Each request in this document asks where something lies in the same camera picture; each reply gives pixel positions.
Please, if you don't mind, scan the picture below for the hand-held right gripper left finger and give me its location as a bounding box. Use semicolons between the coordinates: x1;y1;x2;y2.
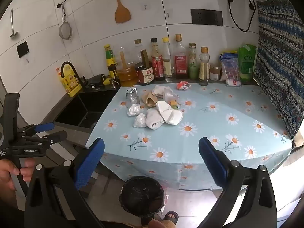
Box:
24;137;106;228

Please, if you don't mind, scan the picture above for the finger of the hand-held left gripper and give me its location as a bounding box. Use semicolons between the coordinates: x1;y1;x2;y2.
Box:
22;131;68;148
22;123;55;136

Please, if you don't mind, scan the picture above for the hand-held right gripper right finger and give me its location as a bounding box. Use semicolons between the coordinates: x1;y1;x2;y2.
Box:
198;136;279;228

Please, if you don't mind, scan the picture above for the black trash bin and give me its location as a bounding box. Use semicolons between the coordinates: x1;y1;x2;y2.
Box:
119;176;165;219

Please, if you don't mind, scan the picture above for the clear plastic cup with foil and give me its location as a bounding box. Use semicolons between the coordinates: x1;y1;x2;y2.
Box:
125;87;140;108

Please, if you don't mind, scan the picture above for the person's left hand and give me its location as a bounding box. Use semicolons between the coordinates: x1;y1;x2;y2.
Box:
0;159;36;207

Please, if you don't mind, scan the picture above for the floral light blue tablecloth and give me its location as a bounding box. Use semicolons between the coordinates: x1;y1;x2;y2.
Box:
85;82;292;190

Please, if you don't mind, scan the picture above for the black kitchen sink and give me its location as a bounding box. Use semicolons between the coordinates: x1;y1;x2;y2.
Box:
53;89;119;129

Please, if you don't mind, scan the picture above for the yellow printed packet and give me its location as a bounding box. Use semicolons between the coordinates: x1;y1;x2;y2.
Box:
59;66;80;97

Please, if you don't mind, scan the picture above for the black arched faucet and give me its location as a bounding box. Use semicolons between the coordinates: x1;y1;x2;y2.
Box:
60;61;84;93

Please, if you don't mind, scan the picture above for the crushed white paper cup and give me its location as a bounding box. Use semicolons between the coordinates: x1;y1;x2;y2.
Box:
155;100;184;125

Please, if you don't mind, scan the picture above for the crumpled clear plastic bag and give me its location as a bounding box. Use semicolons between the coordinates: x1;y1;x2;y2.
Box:
133;113;147;128

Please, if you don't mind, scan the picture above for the crumpled foil ball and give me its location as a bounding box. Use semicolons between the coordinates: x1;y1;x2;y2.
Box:
127;104;141;117

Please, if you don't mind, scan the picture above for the person's foot in sandal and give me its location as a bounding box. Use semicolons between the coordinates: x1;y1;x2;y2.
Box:
163;211;179;225

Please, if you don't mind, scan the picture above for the crumpled white paper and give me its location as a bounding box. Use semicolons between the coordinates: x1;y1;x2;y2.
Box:
145;108;162;130

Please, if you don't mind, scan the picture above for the empty clear plastic cup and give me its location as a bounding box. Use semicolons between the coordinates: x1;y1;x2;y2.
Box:
163;88;180;104

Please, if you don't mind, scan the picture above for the red and white wrapper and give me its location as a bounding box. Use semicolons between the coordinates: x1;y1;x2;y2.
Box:
176;81;191;91

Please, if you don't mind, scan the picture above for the person's leg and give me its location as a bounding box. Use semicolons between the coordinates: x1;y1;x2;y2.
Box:
148;218;172;228

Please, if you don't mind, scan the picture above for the brown paper bag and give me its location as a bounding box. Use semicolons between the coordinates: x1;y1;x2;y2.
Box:
141;91;164;107

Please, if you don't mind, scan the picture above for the small glass jar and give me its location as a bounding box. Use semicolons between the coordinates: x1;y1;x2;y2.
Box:
209;63;221;81

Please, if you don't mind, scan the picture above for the crumpled white tissue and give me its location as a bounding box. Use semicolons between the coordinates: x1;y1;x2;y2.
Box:
152;85;171;98

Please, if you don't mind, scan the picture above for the metal turner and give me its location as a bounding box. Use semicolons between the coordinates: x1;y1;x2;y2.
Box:
9;9;19;38

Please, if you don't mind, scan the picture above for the cooking oil jug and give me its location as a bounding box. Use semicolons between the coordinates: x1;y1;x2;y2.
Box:
116;47;139;87

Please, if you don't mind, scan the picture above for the small bottle with orange cap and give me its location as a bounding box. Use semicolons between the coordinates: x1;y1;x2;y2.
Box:
199;47;211;86

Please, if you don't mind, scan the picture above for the green and yellow bottle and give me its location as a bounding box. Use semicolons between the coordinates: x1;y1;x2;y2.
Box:
104;44;117;79

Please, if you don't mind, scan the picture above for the metal mesh strainer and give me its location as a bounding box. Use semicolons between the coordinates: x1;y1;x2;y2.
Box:
58;4;72;40

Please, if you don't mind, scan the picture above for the blue and white plastic bag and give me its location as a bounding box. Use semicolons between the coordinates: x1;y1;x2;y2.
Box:
219;51;239;81

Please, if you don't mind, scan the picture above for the green sauce bottle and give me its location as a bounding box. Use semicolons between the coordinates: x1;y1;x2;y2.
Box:
189;43;199;80

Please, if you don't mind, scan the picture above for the dark soy sauce jug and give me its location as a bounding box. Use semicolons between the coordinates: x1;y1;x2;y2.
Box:
134;50;155;85

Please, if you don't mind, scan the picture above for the clear bottle with red label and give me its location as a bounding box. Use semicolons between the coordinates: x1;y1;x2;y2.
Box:
173;34;188;79

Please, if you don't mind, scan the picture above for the green packet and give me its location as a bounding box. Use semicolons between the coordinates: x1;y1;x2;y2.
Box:
238;44;257;82

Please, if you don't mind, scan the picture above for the clear bottle with yellow cap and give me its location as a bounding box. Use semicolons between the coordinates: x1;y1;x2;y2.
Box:
162;37;173;82

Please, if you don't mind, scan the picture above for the dark bottle with red label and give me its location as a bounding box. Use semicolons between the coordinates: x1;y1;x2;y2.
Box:
150;37;165;81

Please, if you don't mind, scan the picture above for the clear bottle with brown cap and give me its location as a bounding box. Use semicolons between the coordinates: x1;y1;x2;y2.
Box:
133;39;143;64

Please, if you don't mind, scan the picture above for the blue patterned curtain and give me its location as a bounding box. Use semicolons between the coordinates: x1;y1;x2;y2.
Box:
252;0;304;140

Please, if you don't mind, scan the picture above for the wooden spatula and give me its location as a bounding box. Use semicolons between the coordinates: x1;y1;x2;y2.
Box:
112;0;131;24

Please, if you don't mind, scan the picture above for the black socket panel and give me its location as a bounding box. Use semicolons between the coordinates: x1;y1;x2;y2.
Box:
191;9;224;26

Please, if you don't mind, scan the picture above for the small black wall box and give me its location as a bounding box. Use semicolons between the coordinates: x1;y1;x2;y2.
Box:
17;41;30;59

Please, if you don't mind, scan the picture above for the black power cable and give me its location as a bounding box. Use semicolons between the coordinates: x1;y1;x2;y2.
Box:
227;0;257;32

